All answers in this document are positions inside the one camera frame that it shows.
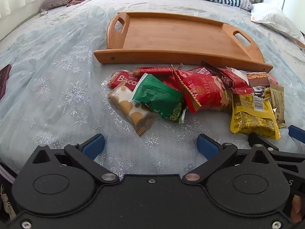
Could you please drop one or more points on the white brown spotted snack packet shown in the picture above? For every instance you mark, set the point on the white brown spotted snack packet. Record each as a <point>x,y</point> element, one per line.
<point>129,107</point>

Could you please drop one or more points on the small metal trinket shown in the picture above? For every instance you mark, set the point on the small metal trinket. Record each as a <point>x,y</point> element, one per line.
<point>43,13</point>

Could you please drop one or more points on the white pillow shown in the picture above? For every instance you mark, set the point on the white pillow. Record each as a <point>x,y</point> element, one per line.
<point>274,16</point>

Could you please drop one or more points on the black white snack packet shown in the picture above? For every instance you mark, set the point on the black white snack packet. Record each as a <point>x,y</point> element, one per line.
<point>261,91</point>

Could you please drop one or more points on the green snack packet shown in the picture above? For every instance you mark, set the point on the green snack packet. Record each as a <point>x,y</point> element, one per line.
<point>157,95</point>

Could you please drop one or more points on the small red snack packet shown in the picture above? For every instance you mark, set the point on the small red snack packet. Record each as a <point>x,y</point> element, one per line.
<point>202,71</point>

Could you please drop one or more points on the wooden tray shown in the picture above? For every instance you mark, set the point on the wooden tray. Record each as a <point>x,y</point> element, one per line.
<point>166,35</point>

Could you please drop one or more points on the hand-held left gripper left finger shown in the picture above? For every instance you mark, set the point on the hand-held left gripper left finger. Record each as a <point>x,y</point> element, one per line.
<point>94,146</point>

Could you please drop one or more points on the red biscuit packet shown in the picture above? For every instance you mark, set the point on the red biscuit packet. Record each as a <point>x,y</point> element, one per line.
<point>121,78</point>

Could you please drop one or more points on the red chocolate bar packet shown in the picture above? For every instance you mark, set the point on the red chocolate bar packet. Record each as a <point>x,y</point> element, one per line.
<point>232,81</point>

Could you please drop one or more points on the translucent white snack packet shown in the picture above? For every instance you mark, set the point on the translucent white snack packet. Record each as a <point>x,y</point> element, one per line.
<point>237,72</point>

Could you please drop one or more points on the person's right hand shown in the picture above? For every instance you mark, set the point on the person's right hand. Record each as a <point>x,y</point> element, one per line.
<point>296,207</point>

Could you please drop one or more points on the pink white wrapped snack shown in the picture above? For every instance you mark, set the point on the pink white wrapped snack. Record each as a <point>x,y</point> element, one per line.
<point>258,78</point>

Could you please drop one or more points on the gold snack packet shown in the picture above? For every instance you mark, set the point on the gold snack packet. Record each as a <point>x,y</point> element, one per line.
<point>277,102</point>

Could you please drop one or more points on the wooden bed frame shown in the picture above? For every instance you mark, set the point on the wooden bed frame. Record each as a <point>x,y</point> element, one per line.
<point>300,44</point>

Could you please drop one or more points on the red peanut bag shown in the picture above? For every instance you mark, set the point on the red peanut bag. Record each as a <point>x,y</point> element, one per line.
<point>205,90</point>

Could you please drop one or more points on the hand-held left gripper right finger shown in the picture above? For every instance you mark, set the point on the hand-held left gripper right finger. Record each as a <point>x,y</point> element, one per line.
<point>207,146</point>

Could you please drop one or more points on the yellow snack packet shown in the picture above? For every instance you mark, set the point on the yellow snack packet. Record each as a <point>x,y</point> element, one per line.
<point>252,119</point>

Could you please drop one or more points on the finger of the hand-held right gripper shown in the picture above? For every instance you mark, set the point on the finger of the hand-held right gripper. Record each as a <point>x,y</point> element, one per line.
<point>296,134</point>
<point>256,138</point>

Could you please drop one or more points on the long red wafer bar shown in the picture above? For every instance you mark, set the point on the long red wafer bar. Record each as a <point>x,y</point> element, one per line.
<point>154,71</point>

